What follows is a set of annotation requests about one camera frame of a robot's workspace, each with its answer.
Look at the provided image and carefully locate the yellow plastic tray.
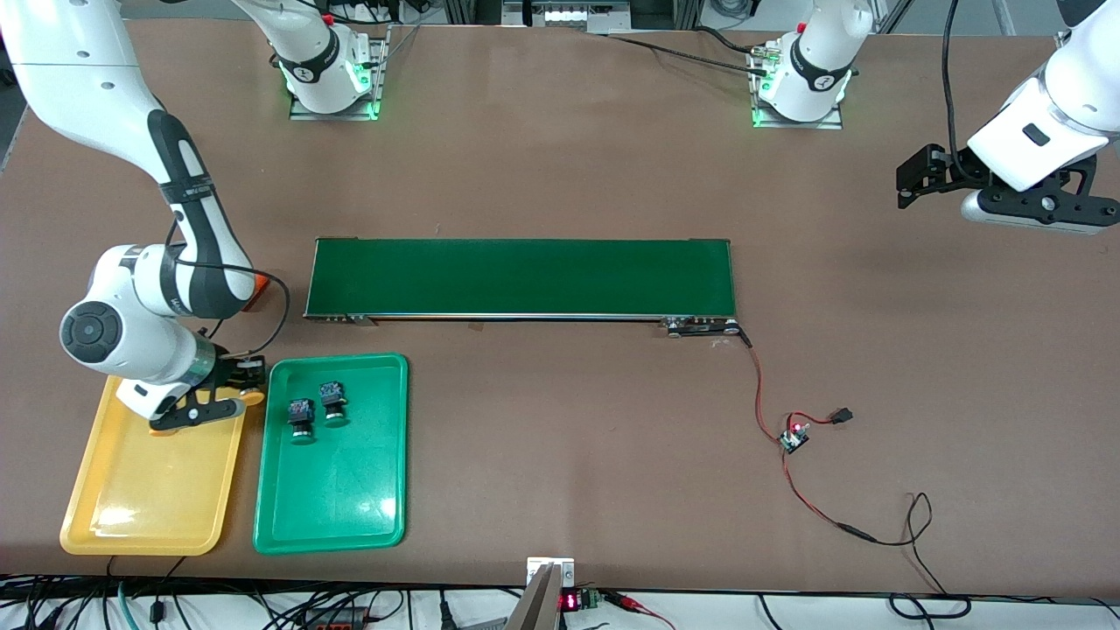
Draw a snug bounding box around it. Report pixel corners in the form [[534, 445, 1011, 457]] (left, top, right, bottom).
[[59, 358, 254, 557]]

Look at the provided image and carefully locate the green plastic tray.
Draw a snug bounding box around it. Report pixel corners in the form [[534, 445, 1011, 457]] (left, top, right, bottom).
[[253, 353, 410, 556]]

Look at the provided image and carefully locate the green conveyor belt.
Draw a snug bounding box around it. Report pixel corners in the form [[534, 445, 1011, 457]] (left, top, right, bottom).
[[303, 236, 744, 339]]

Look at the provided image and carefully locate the white equipment box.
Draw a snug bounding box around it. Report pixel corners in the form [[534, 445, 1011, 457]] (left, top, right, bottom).
[[501, 0, 633, 34]]

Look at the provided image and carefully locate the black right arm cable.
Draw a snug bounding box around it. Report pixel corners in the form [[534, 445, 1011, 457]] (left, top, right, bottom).
[[166, 219, 291, 358]]

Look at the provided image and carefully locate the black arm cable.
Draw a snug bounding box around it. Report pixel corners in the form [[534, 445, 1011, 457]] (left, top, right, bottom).
[[166, 219, 291, 358], [941, 0, 994, 183]]

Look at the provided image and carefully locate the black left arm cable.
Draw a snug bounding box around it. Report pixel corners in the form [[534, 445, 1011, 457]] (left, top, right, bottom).
[[941, 0, 994, 183]]

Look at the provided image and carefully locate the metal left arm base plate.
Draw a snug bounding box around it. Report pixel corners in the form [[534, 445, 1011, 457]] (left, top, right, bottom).
[[749, 42, 844, 131]]

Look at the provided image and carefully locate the red black conveyor cable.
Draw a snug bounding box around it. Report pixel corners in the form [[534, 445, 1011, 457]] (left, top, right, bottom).
[[739, 325, 788, 443]]

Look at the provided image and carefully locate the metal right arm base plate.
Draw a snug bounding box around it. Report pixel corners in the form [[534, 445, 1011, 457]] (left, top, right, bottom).
[[289, 24, 391, 122]]

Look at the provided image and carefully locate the black cable across table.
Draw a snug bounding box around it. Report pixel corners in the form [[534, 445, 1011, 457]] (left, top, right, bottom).
[[604, 26, 771, 78]]

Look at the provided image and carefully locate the thin red black wire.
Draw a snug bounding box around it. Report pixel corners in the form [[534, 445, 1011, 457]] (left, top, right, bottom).
[[781, 451, 879, 543]]

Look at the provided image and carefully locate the white metal bracket plate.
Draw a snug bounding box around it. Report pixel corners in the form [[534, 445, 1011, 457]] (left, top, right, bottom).
[[527, 557, 576, 589]]

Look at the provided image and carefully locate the thin black looped cable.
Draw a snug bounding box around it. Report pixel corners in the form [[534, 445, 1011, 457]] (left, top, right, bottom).
[[875, 493, 974, 619]]

